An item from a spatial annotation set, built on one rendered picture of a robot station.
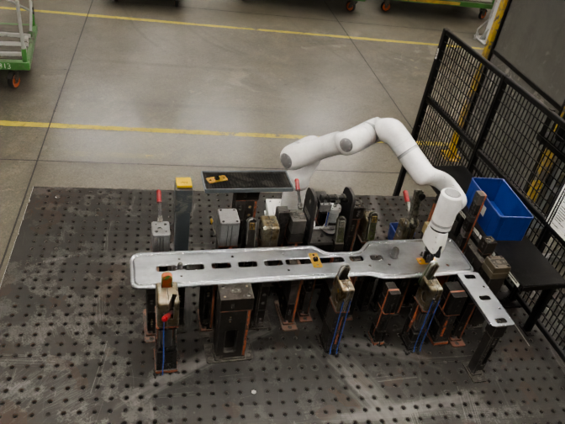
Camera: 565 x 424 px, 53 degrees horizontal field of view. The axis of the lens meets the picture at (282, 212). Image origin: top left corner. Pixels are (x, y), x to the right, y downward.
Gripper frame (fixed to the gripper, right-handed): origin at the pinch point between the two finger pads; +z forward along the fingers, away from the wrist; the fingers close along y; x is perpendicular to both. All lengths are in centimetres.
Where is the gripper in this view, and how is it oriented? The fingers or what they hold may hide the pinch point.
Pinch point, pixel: (428, 256)
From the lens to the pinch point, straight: 241.6
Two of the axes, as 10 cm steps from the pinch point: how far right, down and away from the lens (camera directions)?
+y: 2.3, 6.0, -7.7
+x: 9.6, -0.3, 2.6
